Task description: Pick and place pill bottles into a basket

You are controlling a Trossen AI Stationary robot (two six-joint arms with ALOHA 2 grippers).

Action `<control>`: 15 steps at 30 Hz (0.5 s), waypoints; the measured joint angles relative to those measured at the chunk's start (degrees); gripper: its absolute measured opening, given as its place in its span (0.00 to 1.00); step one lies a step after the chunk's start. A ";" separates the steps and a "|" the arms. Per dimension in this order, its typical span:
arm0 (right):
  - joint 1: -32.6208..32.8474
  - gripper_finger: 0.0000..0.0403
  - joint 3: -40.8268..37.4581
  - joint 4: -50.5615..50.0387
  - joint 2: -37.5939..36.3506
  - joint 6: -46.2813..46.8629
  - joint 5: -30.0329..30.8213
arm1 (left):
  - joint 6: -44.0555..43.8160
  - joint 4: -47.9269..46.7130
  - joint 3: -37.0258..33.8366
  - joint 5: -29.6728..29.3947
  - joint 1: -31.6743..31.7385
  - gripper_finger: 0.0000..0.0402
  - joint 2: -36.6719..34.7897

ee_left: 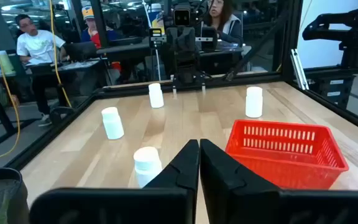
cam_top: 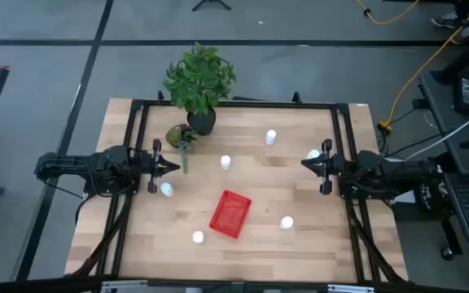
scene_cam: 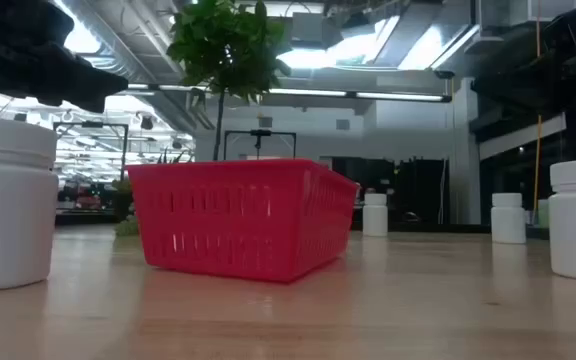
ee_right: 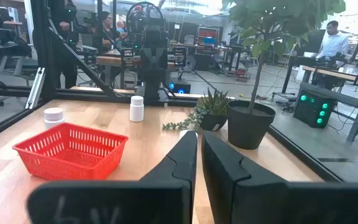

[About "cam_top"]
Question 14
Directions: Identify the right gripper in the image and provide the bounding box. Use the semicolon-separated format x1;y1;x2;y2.
300;138;350;196

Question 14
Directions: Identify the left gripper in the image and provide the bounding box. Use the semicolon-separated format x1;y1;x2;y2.
130;138;181;195

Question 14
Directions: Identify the red plastic basket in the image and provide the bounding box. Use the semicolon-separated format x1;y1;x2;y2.
208;189;253;240

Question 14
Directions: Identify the leafy green potted plant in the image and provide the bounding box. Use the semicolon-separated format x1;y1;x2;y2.
161;42;238;137

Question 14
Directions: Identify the black box white lettering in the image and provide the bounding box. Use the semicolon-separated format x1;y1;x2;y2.
415;178;452;217

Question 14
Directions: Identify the silver metal bar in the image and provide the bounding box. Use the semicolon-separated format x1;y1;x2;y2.
327;283;376;293
101;279;149;293

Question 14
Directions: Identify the black desk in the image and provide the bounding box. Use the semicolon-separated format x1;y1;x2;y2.
417;68;469;273

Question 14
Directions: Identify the black tripod stand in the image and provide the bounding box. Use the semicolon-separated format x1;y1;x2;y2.
191;0;232;12

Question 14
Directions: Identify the person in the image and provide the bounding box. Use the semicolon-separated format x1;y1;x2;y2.
431;0;469;42

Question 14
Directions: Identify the yellow cable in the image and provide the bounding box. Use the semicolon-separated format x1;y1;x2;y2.
355;0;421;26
378;0;469;133

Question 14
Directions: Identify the black aluminium table frame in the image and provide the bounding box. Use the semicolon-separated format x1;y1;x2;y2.
65;90;409;293

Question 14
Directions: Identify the black floor cable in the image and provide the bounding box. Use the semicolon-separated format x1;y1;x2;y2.
387;133;443;158

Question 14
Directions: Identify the white cord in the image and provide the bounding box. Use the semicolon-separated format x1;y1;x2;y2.
405;103;469;160

